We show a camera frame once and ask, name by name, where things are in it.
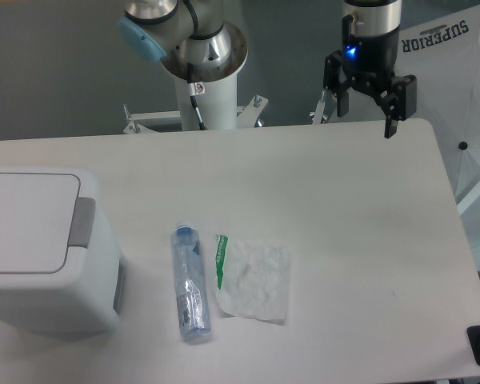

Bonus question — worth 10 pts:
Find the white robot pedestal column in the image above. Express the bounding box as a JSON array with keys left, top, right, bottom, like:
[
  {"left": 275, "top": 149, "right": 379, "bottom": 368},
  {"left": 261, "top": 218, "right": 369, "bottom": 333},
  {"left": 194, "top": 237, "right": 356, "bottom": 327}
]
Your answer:
[{"left": 173, "top": 73, "right": 237, "bottom": 131}]

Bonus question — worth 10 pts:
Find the crumpled white plastic wrapper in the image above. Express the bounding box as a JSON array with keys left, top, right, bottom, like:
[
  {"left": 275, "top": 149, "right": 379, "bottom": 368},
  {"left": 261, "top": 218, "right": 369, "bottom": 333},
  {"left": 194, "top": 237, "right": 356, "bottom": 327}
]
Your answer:
[{"left": 213, "top": 234, "right": 290, "bottom": 323}]

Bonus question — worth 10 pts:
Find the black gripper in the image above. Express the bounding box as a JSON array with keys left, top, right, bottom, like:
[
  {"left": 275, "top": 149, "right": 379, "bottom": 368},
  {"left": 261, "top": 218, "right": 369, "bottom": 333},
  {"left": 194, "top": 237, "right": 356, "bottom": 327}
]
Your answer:
[{"left": 323, "top": 30, "right": 418, "bottom": 139}]

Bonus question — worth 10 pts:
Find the white umbrella with lettering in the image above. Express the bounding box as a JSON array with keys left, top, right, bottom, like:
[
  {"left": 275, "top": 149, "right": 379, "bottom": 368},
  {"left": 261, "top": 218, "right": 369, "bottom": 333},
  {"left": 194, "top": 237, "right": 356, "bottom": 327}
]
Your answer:
[{"left": 396, "top": 5, "right": 480, "bottom": 270}]

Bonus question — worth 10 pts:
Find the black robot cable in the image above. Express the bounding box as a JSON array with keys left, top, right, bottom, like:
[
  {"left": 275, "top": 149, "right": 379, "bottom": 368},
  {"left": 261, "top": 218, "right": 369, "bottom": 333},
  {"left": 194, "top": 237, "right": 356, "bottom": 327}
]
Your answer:
[{"left": 186, "top": 63, "right": 206, "bottom": 131}]

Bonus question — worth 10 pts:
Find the clear plastic water bottle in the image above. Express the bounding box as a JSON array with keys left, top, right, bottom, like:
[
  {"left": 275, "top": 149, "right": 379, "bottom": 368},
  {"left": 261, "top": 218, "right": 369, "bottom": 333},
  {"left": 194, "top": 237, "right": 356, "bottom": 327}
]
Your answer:
[{"left": 170, "top": 222, "right": 211, "bottom": 341}]

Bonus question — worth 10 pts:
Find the white trash can lid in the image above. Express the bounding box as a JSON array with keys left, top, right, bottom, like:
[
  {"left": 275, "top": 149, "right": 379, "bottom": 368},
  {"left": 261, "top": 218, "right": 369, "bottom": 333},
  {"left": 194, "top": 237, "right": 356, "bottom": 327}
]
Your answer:
[{"left": 0, "top": 172, "right": 96, "bottom": 274}]

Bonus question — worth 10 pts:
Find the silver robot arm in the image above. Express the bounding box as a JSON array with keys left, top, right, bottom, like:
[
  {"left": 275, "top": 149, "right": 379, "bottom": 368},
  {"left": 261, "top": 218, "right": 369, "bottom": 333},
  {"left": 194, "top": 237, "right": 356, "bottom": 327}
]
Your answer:
[{"left": 118, "top": 1, "right": 418, "bottom": 138}]

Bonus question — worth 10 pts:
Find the white trash can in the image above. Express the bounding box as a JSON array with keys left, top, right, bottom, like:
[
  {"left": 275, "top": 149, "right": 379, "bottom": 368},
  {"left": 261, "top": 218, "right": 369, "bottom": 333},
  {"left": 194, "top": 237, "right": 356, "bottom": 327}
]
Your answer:
[{"left": 0, "top": 166, "right": 126, "bottom": 334}]

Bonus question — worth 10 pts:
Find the white metal base frame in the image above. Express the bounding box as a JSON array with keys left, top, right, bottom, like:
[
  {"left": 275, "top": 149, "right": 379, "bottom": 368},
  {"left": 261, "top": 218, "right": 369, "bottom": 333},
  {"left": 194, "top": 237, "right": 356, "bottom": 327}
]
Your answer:
[{"left": 122, "top": 92, "right": 330, "bottom": 134}]

